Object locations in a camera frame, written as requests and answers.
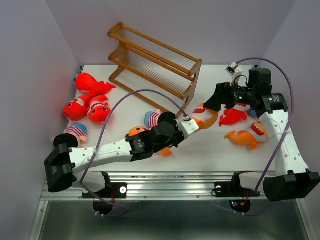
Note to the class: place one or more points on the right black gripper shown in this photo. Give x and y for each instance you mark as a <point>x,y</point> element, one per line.
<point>222,95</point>

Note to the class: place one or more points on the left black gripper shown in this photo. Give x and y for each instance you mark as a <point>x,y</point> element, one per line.
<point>181,136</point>

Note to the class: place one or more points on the boy doll striped shirt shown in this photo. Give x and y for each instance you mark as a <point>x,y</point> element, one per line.
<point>151,118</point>

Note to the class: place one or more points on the red shark plush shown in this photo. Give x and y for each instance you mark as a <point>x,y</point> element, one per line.
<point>77,109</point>
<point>86,83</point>
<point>98,110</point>
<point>234,115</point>

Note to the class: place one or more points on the boy doll blue pants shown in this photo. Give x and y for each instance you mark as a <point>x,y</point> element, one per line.
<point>253,113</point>

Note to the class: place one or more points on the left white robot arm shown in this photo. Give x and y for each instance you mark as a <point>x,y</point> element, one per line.
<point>68,167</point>

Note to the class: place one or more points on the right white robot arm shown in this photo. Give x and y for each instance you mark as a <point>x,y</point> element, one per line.
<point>286,175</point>

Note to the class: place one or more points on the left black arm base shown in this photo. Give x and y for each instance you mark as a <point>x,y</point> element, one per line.
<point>107,190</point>

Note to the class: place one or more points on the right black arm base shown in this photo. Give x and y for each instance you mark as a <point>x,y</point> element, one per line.
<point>232,188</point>

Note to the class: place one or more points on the brown wooden toy shelf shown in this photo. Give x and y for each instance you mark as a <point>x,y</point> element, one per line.
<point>144,62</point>

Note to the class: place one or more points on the boy doll far left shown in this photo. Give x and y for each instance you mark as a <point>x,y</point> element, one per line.
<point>73,136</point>

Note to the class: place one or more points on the red shark plush top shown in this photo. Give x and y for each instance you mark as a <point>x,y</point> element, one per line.
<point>86,83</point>

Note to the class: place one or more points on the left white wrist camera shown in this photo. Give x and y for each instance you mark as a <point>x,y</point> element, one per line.
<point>188,127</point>

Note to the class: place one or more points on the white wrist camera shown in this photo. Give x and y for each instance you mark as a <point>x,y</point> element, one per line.
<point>234,69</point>
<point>188,127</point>

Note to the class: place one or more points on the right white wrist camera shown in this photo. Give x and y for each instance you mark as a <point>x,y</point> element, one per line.
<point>234,69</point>

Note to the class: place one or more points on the aluminium mounting rail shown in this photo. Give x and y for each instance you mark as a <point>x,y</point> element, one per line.
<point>169,186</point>

